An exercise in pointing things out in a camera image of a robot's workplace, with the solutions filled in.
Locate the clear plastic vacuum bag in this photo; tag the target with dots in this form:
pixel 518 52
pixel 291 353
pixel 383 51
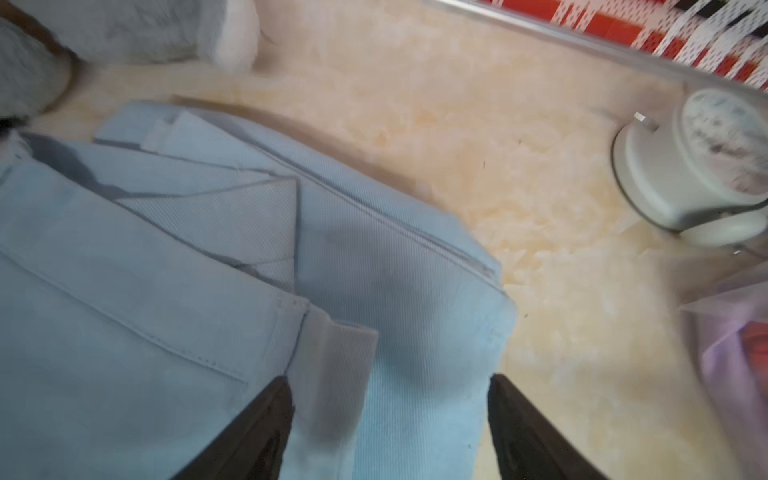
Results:
pixel 718 298

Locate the white alarm clock on table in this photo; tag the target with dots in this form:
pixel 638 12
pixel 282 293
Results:
pixel 700 172

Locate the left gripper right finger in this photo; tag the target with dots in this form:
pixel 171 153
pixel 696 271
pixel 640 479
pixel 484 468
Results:
pixel 526 444

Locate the grey white plush toy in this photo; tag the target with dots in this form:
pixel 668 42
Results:
pixel 39 40

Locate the purple folded garment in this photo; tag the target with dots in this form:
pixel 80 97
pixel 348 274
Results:
pixel 737 399

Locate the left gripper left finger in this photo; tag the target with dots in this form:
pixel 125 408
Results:
pixel 252 446

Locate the light blue garment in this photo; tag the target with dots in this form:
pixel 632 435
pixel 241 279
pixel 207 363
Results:
pixel 156 280

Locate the red garment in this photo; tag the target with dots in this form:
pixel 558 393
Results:
pixel 754 341

